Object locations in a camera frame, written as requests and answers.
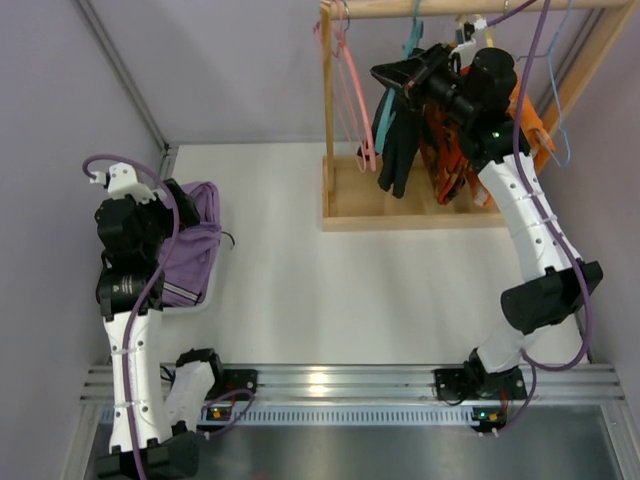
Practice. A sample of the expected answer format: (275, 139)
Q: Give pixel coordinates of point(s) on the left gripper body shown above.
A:
(176, 201)

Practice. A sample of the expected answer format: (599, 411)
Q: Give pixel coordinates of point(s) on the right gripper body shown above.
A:
(422, 73)

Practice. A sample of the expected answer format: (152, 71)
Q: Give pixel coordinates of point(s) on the purple trousers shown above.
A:
(192, 250)

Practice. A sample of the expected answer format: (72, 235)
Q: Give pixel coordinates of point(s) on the pink wire hanger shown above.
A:
(328, 11)

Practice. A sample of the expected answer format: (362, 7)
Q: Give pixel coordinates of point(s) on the pink plastic hanger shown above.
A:
(351, 107)

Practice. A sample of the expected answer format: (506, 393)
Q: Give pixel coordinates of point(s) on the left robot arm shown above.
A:
(153, 434)

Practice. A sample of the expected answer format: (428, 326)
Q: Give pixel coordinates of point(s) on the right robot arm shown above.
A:
(556, 280)

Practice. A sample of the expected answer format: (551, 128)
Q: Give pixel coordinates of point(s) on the yellow plastic hanger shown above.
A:
(487, 33)

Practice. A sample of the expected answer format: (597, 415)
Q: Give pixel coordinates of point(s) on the orange patterned trousers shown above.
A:
(449, 171)

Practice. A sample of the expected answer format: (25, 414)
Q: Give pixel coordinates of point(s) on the bright orange trousers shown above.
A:
(532, 125)

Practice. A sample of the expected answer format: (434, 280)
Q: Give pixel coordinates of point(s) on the white plastic basket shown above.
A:
(210, 280)

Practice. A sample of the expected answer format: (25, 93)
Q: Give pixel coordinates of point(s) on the wooden clothes rack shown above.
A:
(350, 199)

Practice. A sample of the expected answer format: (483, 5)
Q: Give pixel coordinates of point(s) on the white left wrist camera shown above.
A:
(121, 181)

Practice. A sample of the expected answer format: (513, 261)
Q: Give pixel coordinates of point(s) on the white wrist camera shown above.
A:
(464, 34)
(121, 181)

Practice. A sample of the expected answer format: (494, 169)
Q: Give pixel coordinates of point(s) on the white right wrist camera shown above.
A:
(464, 34)

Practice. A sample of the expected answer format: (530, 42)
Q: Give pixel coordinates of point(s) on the blue wire hanger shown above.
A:
(548, 55)

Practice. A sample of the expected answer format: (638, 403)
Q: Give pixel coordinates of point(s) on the aluminium mounting rail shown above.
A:
(405, 384)

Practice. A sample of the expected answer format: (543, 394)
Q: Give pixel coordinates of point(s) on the grey slotted cable duct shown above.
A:
(343, 415)

